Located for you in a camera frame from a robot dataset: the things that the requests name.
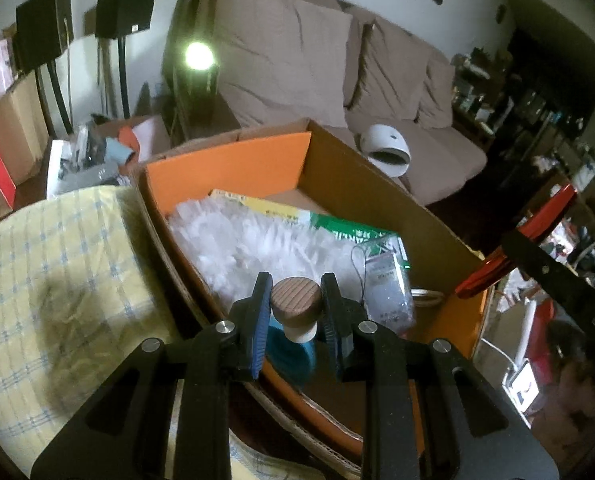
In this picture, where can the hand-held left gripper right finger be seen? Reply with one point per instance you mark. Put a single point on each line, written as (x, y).
(332, 330)

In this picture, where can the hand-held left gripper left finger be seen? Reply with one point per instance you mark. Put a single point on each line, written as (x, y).
(260, 330)

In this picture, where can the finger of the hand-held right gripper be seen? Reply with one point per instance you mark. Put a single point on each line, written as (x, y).
(542, 265)

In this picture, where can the blue collapsible funnel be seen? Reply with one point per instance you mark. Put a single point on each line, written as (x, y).
(290, 357)

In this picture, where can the wooden bottle stopper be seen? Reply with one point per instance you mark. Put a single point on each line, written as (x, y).
(297, 297)

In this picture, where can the clear plastic packet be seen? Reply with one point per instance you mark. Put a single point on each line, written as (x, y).
(387, 285)

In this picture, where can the white feather duster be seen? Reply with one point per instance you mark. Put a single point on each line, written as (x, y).
(252, 245)

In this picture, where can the green toothpaste box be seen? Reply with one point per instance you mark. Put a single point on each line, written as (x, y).
(337, 225)

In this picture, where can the orange-lined cardboard box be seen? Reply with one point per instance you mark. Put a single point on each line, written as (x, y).
(377, 185)

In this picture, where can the brown sofa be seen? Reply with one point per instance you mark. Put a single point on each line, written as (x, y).
(442, 160)

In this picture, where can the dark cluttered shelf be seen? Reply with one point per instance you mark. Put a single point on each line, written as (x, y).
(537, 100)

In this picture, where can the white nail lamp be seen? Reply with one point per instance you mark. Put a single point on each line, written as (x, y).
(382, 140)

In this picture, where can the small brown cushion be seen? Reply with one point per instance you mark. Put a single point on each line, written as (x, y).
(437, 92)

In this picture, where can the yellow checked tablecloth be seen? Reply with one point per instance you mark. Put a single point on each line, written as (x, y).
(52, 260)

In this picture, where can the open box of clutter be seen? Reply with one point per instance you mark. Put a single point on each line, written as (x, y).
(107, 155)

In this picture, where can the medium brown cushion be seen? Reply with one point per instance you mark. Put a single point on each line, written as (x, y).
(387, 75)

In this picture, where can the large brown cushion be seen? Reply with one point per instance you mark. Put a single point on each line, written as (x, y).
(287, 55)

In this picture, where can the black speaker stand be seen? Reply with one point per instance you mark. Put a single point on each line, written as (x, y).
(57, 100)
(123, 75)

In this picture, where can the plain brown cardboard box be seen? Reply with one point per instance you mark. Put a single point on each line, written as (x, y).
(19, 130)

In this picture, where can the black speaker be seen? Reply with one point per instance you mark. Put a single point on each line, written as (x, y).
(44, 27)
(126, 2)

